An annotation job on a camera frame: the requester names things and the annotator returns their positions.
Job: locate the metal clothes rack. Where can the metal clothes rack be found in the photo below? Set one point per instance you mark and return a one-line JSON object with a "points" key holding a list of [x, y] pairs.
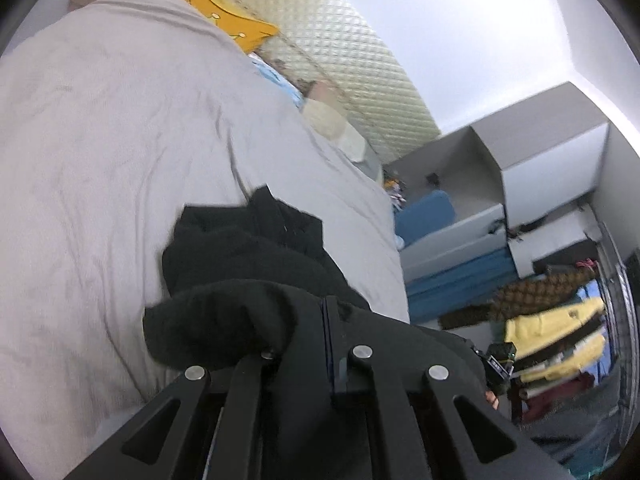
{"points": [[622, 285]]}

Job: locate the blue curtain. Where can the blue curtain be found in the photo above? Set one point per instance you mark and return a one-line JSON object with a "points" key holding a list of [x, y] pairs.
{"points": [[460, 275]]}

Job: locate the white and grey wardrobe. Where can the white and grey wardrobe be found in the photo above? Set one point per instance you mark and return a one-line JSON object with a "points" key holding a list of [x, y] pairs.
{"points": [[540, 160]]}

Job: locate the yellow hanging garment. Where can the yellow hanging garment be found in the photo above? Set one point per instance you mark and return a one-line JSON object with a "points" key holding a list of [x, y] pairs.
{"points": [[550, 325]]}

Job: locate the black puffer jacket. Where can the black puffer jacket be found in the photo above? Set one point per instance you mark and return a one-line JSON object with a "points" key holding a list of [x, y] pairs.
{"points": [[240, 260]]}

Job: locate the blue printed pillow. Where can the blue printed pillow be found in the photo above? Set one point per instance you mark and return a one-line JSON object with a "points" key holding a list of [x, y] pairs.
{"points": [[280, 82]]}

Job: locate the group of small bottles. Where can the group of small bottles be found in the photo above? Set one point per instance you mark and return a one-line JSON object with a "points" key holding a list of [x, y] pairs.
{"points": [[392, 187]]}

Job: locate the cream quilted headboard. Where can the cream quilted headboard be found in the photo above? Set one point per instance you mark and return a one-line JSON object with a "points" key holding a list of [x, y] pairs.
{"points": [[350, 60]]}

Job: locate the yellow pillow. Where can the yellow pillow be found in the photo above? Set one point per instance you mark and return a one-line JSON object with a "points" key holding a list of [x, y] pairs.
{"points": [[225, 15]]}

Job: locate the blue padded chair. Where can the blue padded chair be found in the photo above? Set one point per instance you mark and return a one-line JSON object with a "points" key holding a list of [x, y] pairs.
{"points": [[425, 217]]}

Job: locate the cream fluffy pillow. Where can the cream fluffy pillow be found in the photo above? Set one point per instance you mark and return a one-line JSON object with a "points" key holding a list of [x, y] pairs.
{"points": [[322, 117]]}

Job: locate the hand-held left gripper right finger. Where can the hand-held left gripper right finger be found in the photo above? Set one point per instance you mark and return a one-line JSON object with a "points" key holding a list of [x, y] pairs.
{"points": [[350, 330]]}

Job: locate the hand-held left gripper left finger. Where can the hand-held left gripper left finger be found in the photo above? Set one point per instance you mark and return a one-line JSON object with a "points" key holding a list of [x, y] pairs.
{"points": [[245, 395]]}

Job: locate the pale green pillow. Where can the pale green pillow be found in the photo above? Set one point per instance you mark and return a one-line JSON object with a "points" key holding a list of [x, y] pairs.
{"points": [[355, 145]]}

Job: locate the dark red hanging garment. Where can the dark red hanging garment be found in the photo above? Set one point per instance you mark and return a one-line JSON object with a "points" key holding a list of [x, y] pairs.
{"points": [[555, 400]]}

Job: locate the bed with grey sheet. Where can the bed with grey sheet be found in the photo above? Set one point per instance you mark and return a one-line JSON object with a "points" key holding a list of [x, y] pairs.
{"points": [[100, 160]]}

